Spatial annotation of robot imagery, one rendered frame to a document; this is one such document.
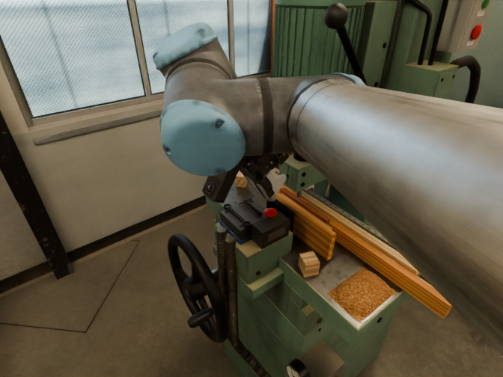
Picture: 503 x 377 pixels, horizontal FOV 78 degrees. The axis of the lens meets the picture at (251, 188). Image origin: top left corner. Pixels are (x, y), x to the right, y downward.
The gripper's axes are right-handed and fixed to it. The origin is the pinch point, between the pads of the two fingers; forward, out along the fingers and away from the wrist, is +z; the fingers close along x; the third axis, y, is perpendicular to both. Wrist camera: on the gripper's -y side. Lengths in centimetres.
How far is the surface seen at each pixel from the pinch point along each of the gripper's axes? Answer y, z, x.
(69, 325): -100, 64, 88
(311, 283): -6.1, 15.0, -13.1
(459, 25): 54, -5, -8
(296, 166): 12.2, 5.8, 5.8
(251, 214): -4.4, 4.4, 4.1
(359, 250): 7.6, 20.4, -14.2
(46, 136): -41, 3, 132
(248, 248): -10.6, 5.5, -1.3
